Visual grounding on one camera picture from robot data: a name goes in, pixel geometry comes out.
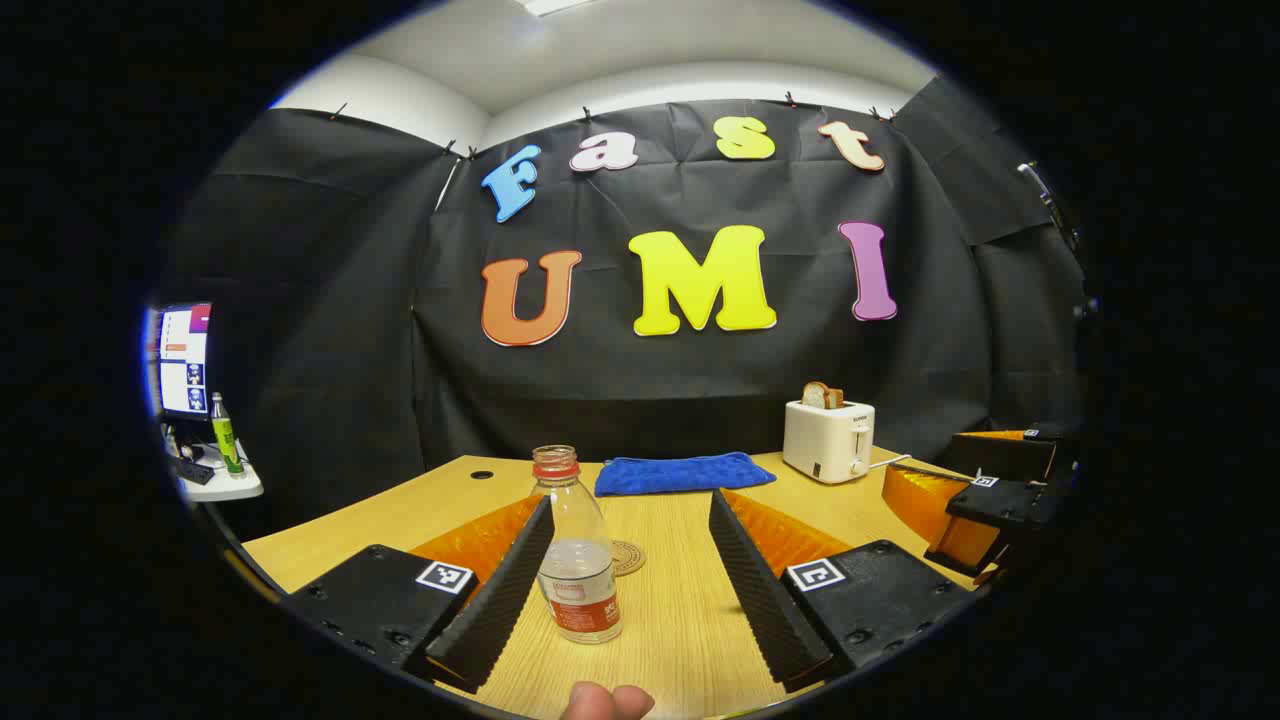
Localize clear plastic water bottle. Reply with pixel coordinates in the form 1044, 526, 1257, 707
530, 445, 623, 644

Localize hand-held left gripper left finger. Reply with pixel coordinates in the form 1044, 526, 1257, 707
285, 493, 557, 696

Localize blue towel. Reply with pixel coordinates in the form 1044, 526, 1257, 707
594, 452, 777, 498

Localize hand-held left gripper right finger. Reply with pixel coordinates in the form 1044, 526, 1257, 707
708, 488, 977, 693

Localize white toaster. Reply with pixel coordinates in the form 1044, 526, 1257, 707
783, 400, 876, 485

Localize computer monitor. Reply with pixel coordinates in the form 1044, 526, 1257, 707
153, 303, 213, 421

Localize black backdrop cloth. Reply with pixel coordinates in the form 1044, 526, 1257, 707
165, 78, 1093, 521

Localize white side table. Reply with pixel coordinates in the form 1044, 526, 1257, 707
168, 440, 265, 503

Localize green drink bottle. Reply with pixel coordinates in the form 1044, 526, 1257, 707
209, 392, 247, 479

